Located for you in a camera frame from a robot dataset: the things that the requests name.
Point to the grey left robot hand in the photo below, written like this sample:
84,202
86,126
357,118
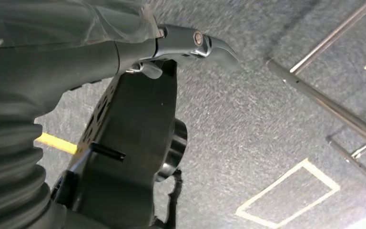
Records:
60,60

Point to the steel workbench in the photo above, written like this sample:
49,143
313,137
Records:
328,104
359,166

